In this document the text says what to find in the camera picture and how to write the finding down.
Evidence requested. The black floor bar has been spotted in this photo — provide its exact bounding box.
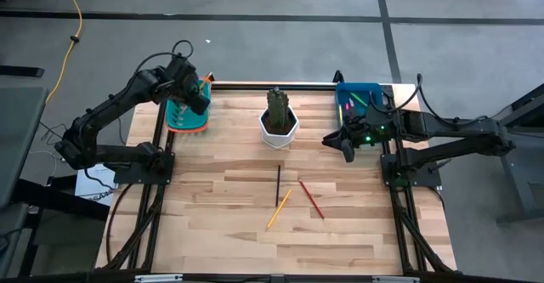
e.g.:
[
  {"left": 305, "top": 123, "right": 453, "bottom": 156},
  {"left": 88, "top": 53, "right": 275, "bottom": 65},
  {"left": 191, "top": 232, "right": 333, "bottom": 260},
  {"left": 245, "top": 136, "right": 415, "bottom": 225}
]
[{"left": 0, "top": 65, "right": 46, "bottom": 78}]

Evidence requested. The white paper sheet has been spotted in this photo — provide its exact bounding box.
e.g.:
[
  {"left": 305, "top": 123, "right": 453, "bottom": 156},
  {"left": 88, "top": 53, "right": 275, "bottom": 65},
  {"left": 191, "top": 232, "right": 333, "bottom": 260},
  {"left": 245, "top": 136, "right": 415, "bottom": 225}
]
[{"left": 75, "top": 164, "right": 116, "bottom": 207}]

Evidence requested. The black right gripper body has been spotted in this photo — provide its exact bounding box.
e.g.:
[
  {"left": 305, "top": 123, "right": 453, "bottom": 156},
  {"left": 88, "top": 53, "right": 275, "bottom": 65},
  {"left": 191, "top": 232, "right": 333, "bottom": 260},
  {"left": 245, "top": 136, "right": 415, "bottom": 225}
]
[{"left": 342, "top": 104, "right": 400, "bottom": 163}]

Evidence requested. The black aluminium table frame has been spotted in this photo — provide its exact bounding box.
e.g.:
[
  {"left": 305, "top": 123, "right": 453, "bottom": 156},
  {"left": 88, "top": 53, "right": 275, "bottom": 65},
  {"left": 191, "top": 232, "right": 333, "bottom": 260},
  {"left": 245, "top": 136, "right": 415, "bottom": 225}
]
[{"left": 95, "top": 70, "right": 458, "bottom": 275}]

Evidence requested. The silver bracket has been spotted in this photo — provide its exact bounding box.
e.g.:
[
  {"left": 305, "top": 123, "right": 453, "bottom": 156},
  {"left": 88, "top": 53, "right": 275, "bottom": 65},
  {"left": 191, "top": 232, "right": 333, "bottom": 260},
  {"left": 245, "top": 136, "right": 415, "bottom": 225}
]
[
  {"left": 133, "top": 274, "right": 184, "bottom": 283},
  {"left": 371, "top": 275, "right": 421, "bottom": 283}
]

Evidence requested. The yellow pencil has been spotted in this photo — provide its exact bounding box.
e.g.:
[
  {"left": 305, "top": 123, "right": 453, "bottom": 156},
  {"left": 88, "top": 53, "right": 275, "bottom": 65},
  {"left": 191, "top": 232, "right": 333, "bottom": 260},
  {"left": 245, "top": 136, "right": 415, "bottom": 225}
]
[{"left": 266, "top": 188, "right": 293, "bottom": 229}]

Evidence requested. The green cactus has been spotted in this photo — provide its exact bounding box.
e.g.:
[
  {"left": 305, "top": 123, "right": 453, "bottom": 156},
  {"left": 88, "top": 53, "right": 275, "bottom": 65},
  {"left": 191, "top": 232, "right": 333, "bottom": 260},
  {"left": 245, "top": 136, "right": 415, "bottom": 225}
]
[{"left": 266, "top": 87, "right": 291, "bottom": 134}]

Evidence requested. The yellow cable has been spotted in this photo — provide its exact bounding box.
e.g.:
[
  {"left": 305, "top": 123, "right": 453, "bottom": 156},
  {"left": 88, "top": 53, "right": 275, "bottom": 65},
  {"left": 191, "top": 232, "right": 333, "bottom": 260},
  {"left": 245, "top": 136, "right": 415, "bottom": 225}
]
[{"left": 45, "top": 0, "right": 84, "bottom": 104}]

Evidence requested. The blue plastic tray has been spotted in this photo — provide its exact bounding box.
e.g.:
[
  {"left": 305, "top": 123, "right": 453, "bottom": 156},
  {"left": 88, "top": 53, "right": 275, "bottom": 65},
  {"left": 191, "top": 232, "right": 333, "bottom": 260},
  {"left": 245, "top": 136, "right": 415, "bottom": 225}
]
[{"left": 335, "top": 82, "right": 390, "bottom": 144}]

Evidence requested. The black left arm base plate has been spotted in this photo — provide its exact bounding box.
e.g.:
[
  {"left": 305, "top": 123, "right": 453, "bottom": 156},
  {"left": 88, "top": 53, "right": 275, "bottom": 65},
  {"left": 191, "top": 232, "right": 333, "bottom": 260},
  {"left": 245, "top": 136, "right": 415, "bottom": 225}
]
[{"left": 113, "top": 153, "right": 175, "bottom": 185}]

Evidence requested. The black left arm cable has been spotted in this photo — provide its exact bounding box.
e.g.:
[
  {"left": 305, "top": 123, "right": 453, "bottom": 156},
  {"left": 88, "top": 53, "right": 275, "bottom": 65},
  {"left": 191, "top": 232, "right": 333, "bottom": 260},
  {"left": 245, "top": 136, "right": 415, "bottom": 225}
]
[{"left": 134, "top": 39, "right": 195, "bottom": 84}]

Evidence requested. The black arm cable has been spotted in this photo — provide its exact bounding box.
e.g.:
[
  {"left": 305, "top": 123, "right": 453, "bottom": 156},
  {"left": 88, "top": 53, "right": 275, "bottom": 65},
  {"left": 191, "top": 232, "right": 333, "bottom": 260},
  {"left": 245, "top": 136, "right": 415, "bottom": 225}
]
[
  {"left": 369, "top": 73, "right": 490, "bottom": 127},
  {"left": 134, "top": 39, "right": 195, "bottom": 84}
]

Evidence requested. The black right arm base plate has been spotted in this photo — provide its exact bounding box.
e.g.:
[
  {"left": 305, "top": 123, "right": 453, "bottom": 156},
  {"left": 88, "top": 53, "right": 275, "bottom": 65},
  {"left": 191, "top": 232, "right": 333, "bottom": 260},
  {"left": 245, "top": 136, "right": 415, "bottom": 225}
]
[{"left": 381, "top": 153, "right": 443, "bottom": 189}]

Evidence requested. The white hexagonal plant pot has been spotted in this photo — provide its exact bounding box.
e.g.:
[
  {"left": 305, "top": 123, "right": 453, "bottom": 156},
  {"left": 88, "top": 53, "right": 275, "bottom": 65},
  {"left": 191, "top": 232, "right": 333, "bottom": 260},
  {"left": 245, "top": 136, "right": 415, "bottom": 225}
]
[{"left": 258, "top": 105, "right": 300, "bottom": 150}]

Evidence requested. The red pencil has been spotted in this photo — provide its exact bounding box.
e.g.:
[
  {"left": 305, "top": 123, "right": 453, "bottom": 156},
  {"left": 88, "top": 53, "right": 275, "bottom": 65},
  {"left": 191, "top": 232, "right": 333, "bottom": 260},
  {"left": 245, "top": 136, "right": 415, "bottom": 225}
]
[{"left": 298, "top": 179, "right": 326, "bottom": 220}]

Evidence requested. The green basket orange rim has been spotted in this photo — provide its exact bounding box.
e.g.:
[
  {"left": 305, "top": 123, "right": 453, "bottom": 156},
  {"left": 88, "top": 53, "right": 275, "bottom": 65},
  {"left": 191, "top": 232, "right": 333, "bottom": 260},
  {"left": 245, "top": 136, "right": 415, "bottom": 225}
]
[{"left": 164, "top": 76, "right": 213, "bottom": 133}]

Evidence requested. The black cable loop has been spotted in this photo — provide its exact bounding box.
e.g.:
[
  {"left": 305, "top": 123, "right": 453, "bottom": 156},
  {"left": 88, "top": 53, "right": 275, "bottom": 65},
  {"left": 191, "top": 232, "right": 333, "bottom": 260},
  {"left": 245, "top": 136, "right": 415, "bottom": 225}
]
[{"left": 105, "top": 183, "right": 133, "bottom": 263}]

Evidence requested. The dark desk with legs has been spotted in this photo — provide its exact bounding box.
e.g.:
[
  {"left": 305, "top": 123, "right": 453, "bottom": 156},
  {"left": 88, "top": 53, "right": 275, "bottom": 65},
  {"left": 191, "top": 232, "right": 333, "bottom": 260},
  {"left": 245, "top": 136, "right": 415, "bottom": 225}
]
[{"left": 495, "top": 82, "right": 544, "bottom": 224}]

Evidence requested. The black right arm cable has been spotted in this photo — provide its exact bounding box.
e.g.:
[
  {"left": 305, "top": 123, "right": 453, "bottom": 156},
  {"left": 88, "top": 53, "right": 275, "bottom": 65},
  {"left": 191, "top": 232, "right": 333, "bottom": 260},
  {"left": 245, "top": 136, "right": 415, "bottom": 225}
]
[{"left": 369, "top": 73, "right": 490, "bottom": 127}]

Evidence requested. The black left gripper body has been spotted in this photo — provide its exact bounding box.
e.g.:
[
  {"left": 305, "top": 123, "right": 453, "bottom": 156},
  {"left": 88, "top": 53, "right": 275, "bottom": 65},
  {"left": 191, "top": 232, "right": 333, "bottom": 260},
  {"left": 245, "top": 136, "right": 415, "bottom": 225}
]
[{"left": 167, "top": 55, "right": 213, "bottom": 116}]

